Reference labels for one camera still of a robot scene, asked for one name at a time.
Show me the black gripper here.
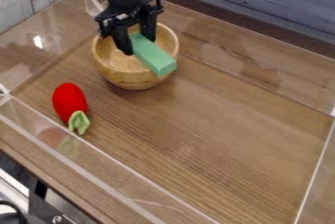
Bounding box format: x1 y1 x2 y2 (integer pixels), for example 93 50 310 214
93 0 163 56

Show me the green rectangular block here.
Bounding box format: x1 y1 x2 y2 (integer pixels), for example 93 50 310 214
131 32 176 77

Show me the light wooden bowl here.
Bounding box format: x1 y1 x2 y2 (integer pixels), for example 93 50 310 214
91 22 179 90

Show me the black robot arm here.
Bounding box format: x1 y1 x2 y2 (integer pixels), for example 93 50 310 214
93 0 163 56

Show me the red felt strawberry toy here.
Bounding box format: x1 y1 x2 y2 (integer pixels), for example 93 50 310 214
52 83 89 135

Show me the clear acrylic front barrier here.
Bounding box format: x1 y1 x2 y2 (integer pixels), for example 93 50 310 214
0 85 218 224

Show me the clear acrylic corner bracket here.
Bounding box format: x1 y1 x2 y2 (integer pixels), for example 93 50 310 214
83 0 107 18

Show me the black cable under table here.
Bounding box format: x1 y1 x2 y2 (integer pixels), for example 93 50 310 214
0 200 29 224

